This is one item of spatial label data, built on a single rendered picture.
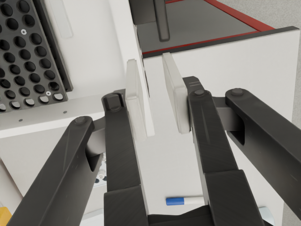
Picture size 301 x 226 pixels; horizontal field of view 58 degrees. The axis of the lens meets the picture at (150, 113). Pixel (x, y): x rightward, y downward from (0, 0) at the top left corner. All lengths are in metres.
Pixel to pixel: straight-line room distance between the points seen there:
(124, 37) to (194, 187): 0.43
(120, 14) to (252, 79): 0.31
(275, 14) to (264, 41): 0.86
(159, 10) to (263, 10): 1.06
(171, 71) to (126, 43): 0.12
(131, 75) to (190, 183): 0.47
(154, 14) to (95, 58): 0.13
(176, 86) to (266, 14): 1.21
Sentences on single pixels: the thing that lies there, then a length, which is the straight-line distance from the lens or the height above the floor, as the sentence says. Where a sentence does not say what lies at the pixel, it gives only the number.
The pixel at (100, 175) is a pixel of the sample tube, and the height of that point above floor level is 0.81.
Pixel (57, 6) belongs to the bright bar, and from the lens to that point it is 0.37.
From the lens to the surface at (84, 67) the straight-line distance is 0.39.
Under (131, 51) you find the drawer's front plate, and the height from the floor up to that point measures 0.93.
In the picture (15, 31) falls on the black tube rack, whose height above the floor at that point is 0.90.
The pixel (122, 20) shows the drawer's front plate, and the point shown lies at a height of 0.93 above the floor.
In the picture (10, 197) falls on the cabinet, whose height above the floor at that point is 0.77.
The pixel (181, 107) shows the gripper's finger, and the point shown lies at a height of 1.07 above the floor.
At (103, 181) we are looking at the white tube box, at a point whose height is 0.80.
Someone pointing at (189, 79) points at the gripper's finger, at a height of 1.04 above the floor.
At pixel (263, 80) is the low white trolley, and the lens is 0.53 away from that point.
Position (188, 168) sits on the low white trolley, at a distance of 0.60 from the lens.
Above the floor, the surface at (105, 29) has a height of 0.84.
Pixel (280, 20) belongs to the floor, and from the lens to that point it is 1.38.
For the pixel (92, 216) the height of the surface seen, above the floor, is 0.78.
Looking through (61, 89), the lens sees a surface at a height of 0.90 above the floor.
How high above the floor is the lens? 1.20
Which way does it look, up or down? 61 degrees down
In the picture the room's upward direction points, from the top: 174 degrees clockwise
